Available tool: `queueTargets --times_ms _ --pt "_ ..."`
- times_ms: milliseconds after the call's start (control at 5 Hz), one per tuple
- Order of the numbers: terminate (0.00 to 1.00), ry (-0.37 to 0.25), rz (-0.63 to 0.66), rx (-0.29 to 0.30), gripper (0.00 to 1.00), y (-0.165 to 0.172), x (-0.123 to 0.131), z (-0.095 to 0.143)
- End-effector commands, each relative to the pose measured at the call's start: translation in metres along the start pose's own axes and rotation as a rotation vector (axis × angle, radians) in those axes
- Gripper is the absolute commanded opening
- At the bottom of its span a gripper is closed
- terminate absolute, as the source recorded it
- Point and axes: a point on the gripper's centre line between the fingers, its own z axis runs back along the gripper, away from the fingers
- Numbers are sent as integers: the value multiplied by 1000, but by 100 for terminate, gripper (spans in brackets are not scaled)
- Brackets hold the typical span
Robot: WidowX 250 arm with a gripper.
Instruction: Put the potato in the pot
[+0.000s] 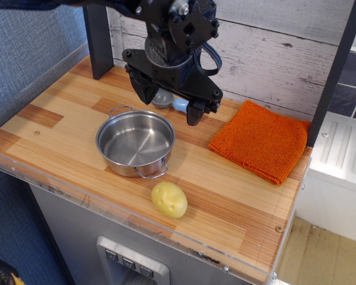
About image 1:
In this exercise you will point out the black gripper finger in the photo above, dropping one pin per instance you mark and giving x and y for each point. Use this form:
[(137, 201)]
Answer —
[(195, 110), (144, 86)]

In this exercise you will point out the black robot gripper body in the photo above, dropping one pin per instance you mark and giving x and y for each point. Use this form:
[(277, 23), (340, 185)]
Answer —
[(178, 58)]

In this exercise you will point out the yellow toy potato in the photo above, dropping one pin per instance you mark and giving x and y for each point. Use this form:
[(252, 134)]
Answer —
[(169, 199)]

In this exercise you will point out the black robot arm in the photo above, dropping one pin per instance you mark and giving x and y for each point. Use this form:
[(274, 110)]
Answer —
[(161, 12)]

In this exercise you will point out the stainless steel pot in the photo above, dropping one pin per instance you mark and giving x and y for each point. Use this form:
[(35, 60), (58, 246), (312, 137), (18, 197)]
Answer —
[(136, 143)]

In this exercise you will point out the blue grey toy scoop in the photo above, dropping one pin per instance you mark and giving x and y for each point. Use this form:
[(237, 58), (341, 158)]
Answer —
[(164, 99)]

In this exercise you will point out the orange knitted cloth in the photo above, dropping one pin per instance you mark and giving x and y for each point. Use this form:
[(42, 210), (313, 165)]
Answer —
[(263, 142)]

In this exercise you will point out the clear acrylic edge guard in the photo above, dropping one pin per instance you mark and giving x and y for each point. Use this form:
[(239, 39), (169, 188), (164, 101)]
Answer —
[(235, 221)]

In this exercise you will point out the white ribbed cabinet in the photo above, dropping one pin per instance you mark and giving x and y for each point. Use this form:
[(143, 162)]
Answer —
[(328, 196)]

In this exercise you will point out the silver dispenser button panel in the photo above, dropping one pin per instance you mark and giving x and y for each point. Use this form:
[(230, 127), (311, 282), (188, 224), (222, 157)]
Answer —
[(123, 265)]

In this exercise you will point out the yellow black object on floor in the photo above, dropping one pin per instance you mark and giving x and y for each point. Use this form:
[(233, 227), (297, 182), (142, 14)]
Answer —
[(9, 278)]

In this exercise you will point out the left dark grey post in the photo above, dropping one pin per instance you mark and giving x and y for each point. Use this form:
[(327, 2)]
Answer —
[(99, 40)]

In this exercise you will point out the dark grey post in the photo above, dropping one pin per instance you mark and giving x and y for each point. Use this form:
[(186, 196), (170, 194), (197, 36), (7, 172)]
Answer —
[(339, 61), (99, 40)]

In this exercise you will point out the right dark grey post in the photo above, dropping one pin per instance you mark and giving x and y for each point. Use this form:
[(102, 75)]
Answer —
[(339, 61)]

